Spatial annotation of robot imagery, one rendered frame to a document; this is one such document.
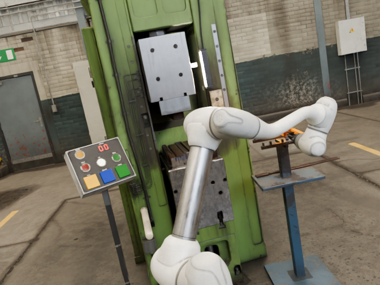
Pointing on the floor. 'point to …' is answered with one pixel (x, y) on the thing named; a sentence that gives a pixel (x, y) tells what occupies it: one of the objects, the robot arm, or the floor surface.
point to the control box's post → (115, 234)
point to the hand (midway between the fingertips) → (290, 135)
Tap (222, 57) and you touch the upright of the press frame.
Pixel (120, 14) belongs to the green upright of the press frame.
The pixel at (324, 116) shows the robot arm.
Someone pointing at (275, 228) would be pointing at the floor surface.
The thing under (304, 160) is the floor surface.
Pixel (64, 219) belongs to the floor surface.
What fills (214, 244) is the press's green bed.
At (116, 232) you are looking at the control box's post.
